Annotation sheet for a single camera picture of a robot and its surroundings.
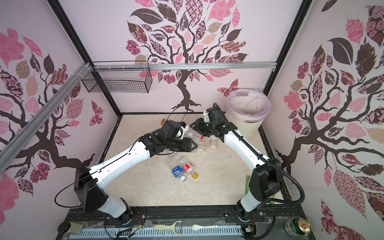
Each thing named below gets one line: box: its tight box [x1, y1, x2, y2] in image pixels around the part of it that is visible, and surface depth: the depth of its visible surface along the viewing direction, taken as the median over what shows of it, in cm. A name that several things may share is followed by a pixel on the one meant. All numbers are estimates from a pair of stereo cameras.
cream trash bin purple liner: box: [225, 89, 272, 141], surface depth 92 cm
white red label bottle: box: [210, 135, 217, 149], surface depth 102 cm
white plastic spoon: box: [192, 224, 219, 231], surface depth 72 cm
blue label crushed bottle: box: [172, 165, 187, 182], surface depth 85 cm
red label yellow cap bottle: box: [183, 162, 198, 180], surface depth 87 cm
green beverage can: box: [285, 217, 312, 237], surface depth 64 cm
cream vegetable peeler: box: [153, 220, 183, 235], surface depth 72 cm
